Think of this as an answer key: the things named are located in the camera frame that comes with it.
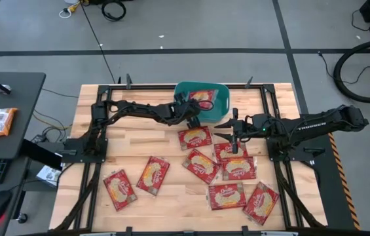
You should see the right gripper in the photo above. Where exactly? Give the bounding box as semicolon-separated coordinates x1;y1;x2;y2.
213;107;267;155

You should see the teal plastic basket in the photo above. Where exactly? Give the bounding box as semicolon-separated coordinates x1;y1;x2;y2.
174;81;231;124

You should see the black platform with hazard stripe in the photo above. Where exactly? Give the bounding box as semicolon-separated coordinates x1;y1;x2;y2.
299;130;362;231

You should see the black power adapter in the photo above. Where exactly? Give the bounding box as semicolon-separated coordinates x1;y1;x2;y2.
30;134;48;145

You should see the small white box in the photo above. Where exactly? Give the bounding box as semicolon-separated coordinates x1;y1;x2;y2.
36;165;62;188

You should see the black desk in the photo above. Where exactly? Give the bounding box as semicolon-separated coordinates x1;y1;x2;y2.
0;71;63;236

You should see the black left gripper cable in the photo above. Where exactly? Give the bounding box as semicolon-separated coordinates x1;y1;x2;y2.
199;99;215;111

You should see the long black floor cable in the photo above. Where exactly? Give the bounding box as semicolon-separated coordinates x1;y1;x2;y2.
79;0;117;85

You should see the coiled black cable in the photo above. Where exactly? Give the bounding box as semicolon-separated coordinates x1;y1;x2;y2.
101;0;127;22

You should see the thin black floor cable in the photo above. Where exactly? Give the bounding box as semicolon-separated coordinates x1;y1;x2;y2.
317;50;370;85

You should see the thick black hose ring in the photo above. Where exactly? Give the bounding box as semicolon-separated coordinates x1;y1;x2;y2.
333;37;370;104

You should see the white cable with plug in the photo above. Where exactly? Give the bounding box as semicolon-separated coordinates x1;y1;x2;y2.
58;1;83;19

